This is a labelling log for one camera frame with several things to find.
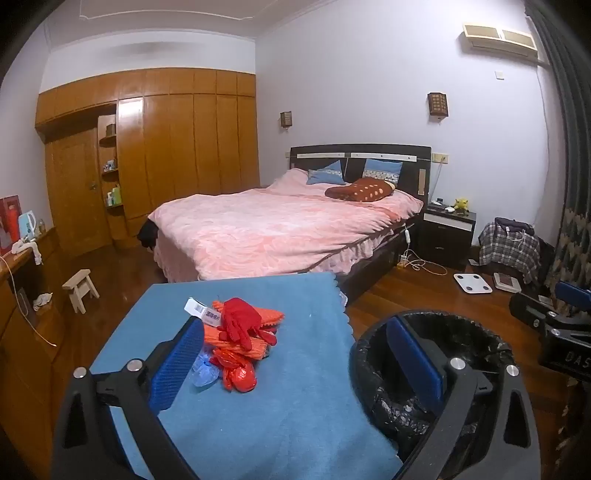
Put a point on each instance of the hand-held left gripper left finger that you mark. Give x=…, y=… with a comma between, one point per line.
x=173, y=364

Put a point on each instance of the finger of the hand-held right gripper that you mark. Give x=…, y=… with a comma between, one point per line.
x=575, y=293
x=531, y=309

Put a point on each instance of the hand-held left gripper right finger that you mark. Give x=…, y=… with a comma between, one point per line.
x=411, y=364

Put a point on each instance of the clear plastic wrapper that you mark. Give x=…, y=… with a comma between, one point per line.
x=205, y=374

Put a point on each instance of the black bin with bag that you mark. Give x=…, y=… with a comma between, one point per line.
x=461, y=332

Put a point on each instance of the red foil wrapper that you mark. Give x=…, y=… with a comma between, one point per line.
x=240, y=378

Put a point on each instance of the grey flat scale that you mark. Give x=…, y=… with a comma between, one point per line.
x=507, y=281

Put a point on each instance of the white paper tag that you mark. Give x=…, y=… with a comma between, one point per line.
x=196, y=307

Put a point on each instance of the plaid bag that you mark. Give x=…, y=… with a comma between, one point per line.
x=508, y=249

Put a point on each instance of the white bathroom scale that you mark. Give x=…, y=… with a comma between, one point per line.
x=471, y=284

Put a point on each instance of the red knit glove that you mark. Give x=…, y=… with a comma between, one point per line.
x=240, y=316

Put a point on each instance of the white power strip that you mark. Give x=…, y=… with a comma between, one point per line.
x=404, y=262

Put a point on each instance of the orange foam net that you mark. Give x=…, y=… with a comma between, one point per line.
x=270, y=314

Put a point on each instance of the dark nightstand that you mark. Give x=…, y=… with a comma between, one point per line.
x=445, y=240

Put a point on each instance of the blue table cloth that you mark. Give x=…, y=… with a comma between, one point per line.
x=300, y=392

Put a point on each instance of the yellow plush toy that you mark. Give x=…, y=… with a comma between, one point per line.
x=461, y=206

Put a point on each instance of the small wooden stool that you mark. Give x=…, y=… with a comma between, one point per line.
x=78, y=281

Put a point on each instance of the dark patterned curtain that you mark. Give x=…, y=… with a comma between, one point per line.
x=572, y=161

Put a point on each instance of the black cloth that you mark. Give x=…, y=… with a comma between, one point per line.
x=147, y=235

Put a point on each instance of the crumpled white rag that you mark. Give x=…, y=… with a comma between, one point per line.
x=42, y=301

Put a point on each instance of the wooden side cabinet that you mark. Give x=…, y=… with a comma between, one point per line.
x=27, y=369

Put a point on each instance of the pink blanket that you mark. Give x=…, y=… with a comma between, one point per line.
x=277, y=230

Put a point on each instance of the brown dotted pillow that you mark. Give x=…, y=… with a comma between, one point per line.
x=364, y=190

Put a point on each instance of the white cloth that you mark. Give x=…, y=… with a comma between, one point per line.
x=25, y=247

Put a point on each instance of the dark wooden bed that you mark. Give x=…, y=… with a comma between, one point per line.
x=406, y=161

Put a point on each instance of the blue pillow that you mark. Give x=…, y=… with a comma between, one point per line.
x=328, y=173
x=381, y=167

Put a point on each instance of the light blue kettle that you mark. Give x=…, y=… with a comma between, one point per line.
x=27, y=226

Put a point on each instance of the red box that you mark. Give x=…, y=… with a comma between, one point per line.
x=7, y=217

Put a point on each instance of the wooden wardrobe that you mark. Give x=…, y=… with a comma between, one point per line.
x=184, y=138

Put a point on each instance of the beige air conditioner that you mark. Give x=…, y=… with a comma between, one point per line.
x=501, y=41

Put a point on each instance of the wall socket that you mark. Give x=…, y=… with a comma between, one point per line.
x=440, y=158

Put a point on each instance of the large wall lamp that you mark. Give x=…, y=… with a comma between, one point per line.
x=437, y=105

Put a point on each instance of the small wall lamp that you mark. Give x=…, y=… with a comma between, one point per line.
x=286, y=119

